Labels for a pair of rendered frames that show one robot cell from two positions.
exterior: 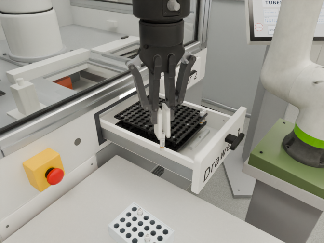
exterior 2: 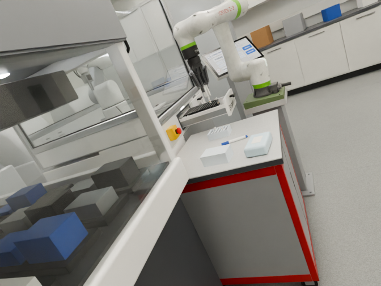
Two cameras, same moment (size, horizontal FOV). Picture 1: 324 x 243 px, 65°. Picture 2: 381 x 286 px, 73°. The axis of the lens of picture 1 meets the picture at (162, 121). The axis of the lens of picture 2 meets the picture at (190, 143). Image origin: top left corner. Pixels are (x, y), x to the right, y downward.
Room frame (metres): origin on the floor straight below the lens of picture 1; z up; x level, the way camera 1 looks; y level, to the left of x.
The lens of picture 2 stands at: (-1.01, 0.49, 1.23)
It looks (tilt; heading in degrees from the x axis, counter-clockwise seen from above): 17 degrees down; 349
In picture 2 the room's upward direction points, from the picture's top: 24 degrees counter-clockwise
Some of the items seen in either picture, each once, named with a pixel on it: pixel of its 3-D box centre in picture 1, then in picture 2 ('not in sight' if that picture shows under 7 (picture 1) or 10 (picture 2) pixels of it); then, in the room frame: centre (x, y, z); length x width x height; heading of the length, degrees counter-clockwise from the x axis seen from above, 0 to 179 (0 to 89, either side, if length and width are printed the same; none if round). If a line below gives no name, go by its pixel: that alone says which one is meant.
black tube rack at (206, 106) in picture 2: (161, 123); (202, 111); (0.65, 0.00, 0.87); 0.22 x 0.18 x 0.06; 55
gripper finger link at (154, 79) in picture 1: (154, 83); (198, 78); (0.43, 0.01, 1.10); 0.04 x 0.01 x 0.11; 20
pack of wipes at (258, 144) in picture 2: not in sight; (258, 143); (-0.05, 0.03, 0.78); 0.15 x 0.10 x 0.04; 136
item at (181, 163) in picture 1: (158, 123); (201, 112); (0.66, 0.01, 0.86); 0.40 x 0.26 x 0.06; 55
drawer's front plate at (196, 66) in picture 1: (182, 78); (198, 103); (0.98, -0.08, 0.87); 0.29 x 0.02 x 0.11; 145
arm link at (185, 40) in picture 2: not in sight; (185, 34); (0.43, 0.00, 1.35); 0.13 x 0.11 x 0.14; 32
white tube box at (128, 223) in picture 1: (141, 233); (219, 132); (0.34, 0.05, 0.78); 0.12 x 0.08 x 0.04; 51
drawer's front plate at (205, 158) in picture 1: (221, 145); (229, 101); (0.54, -0.16, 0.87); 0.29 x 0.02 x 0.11; 145
